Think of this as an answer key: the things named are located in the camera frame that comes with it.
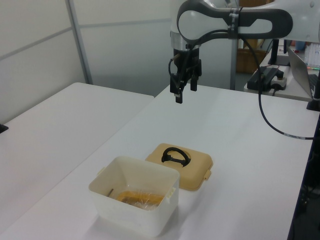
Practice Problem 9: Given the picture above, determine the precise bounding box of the black power box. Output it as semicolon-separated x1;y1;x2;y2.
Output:
247;66;278;90

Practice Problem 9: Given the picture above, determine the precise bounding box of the black monitor stand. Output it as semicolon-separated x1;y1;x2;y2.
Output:
267;39;292;67

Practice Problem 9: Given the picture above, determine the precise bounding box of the grey emergency stop button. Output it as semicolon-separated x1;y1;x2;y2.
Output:
269;71;287;91

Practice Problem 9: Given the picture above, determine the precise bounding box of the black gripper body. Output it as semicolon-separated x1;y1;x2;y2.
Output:
173;47;201;76

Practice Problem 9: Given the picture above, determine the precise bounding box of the grey metal post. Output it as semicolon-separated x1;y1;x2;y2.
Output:
229;38;238;90

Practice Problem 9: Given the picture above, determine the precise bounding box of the yellow item in plastic bag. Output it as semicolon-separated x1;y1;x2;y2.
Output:
116;189;166;211

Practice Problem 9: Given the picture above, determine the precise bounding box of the white tool case box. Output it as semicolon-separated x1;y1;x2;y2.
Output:
88;156;181;238

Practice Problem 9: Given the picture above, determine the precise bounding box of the tan tool case lid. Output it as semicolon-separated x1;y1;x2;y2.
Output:
144;142;214;192

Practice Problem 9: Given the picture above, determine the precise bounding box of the black lid handle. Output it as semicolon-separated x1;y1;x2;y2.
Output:
161;147;192;169

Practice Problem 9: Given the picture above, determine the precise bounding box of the grey background desk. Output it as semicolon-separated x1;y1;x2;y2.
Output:
243;49;315;102

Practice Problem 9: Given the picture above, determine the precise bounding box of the brown cardboard box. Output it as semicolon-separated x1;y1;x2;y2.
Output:
236;48;267;74

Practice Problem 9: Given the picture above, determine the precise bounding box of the silver laptop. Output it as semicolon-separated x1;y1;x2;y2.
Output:
286;44;320;100

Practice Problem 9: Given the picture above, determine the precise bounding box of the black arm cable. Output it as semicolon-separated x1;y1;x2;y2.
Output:
184;29;315;141

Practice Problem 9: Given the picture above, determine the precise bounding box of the grey partition corner post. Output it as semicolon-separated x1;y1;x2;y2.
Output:
67;0;94;85

